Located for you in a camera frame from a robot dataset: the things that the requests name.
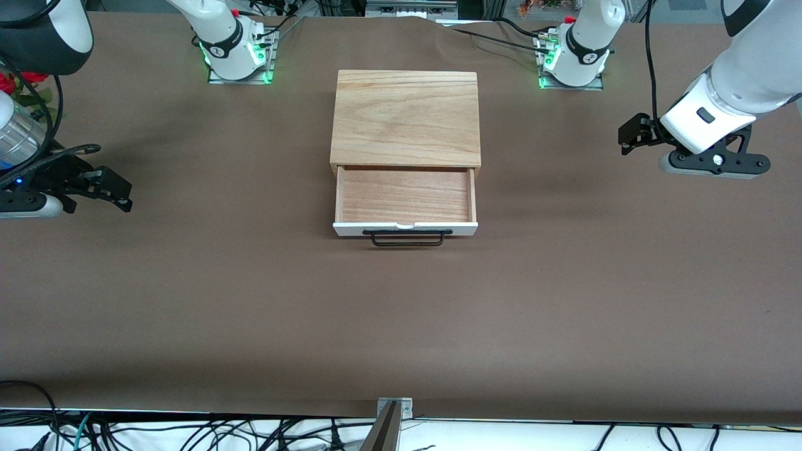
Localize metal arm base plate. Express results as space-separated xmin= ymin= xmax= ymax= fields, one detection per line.
xmin=207 ymin=25 xmax=277 ymax=85
xmin=536 ymin=31 xmax=606 ymax=92

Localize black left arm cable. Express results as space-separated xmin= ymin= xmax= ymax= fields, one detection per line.
xmin=644 ymin=0 xmax=662 ymax=123

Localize wooden drawer with white front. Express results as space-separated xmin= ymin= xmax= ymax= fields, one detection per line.
xmin=332 ymin=164 xmax=479 ymax=239

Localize small metal bracket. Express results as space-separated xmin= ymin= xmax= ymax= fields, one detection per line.
xmin=376 ymin=396 xmax=415 ymax=421

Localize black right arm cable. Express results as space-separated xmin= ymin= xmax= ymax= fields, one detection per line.
xmin=0 ymin=60 xmax=102 ymax=189

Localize teal cable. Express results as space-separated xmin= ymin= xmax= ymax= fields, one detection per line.
xmin=71 ymin=412 xmax=96 ymax=451

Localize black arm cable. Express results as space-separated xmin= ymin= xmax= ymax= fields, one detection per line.
xmin=0 ymin=60 xmax=102 ymax=189
xmin=644 ymin=0 xmax=662 ymax=123

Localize aluminium frame rack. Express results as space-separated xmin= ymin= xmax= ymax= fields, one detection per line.
xmin=365 ymin=0 xmax=460 ymax=20

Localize red artificial flowers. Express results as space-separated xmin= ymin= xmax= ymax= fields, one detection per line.
xmin=0 ymin=71 xmax=51 ymax=111

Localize black left camera mount bracket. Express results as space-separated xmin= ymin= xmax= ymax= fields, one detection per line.
xmin=674 ymin=124 xmax=753 ymax=157

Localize black metal drawer handle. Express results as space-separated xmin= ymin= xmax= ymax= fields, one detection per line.
xmin=363 ymin=229 xmax=453 ymax=247

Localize brown table cover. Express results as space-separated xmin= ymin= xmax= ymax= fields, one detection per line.
xmin=0 ymin=11 xmax=802 ymax=427

